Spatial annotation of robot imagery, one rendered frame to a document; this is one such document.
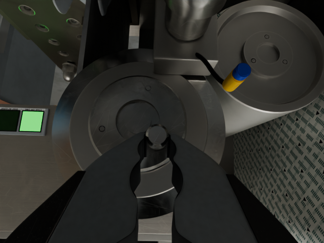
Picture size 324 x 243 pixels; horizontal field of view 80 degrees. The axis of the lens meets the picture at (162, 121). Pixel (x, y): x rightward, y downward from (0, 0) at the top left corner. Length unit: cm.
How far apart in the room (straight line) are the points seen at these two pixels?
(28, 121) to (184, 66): 49
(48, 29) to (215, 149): 40
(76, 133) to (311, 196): 24
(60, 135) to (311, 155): 24
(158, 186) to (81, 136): 7
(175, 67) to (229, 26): 9
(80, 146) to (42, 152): 40
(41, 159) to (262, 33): 52
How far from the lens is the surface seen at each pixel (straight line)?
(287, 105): 21
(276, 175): 31
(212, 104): 18
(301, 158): 27
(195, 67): 16
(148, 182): 16
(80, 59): 21
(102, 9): 22
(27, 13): 46
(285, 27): 25
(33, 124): 58
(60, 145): 18
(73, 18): 43
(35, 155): 58
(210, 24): 17
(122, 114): 15
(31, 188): 58
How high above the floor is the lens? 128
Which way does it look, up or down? 12 degrees down
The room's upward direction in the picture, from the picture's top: 179 degrees counter-clockwise
